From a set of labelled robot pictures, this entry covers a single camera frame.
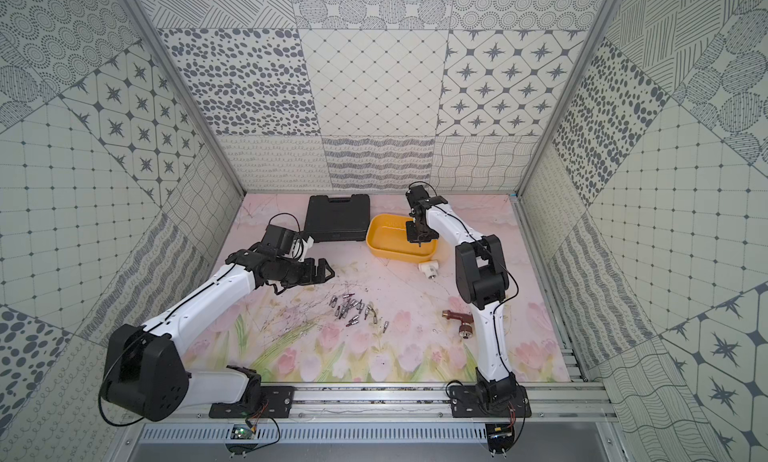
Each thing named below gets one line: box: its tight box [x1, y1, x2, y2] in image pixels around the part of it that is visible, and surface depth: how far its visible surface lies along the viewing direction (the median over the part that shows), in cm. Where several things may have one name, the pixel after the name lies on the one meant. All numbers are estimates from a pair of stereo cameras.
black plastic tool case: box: [304, 194, 371, 242], surface depth 113 cm
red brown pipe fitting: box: [442, 309, 474, 339], surface depth 87 cm
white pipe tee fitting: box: [417, 260, 439, 279], surface depth 98 cm
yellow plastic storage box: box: [366, 214, 439, 264], surface depth 104 cm
